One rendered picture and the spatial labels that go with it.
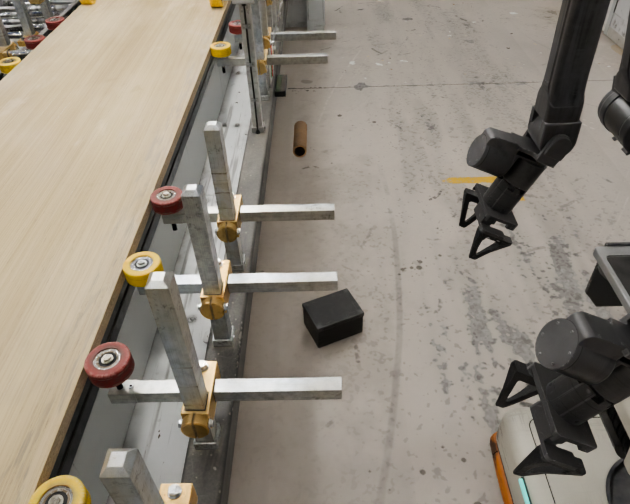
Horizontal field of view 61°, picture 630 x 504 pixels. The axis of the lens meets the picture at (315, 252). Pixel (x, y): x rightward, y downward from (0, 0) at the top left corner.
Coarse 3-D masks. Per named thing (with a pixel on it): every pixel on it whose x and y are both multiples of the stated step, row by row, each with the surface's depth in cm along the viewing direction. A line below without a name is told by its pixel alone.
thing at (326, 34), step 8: (272, 32) 229; (280, 32) 229; (288, 32) 229; (296, 32) 228; (304, 32) 228; (312, 32) 228; (320, 32) 227; (328, 32) 227; (240, 40) 229; (280, 40) 229; (288, 40) 229; (296, 40) 229
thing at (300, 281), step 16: (304, 272) 117; (320, 272) 117; (336, 272) 117; (144, 288) 116; (192, 288) 116; (240, 288) 116; (256, 288) 116; (272, 288) 116; (288, 288) 116; (304, 288) 116; (320, 288) 116; (336, 288) 116
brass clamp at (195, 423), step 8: (208, 368) 102; (216, 368) 102; (208, 376) 100; (216, 376) 102; (208, 384) 99; (208, 392) 98; (208, 400) 96; (184, 408) 95; (208, 408) 95; (184, 416) 95; (192, 416) 94; (200, 416) 94; (208, 416) 95; (184, 424) 93; (192, 424) 93; (200, 424) 93; (208, 424) 95; (184, 432) 95; (192, 432) 95; (200, 432) 95; (208, 432) 95
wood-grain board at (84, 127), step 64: (128, 0) 256; (192, 0) 253; (64, 64) 198; (128, 64) 197; (192, 64) 195; (0, 128) 162; (64, 128) 161; (128, 128) 160; (0, 192) 136; (64, 192) 135; (128, 192) 134; (0, 256) 117; (64, 256) 116; (128, 256) 117; (0, 320) 103; (64, 320) 102; (0, 384) 92; (64, 384) 91; (0, 448) 83
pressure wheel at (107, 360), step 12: (96, 348) 96; (108, 348) 96; (120, 348) 96; (96, 360) 94; (108, 360) 94; (120, 360) 94; (132, 360) 96; (96, 372) 92; (108, 372) 92; (120, 372) 93; (132, 372) 96; (96, 384) 93; (108, 384) 93; (120, 384) 99
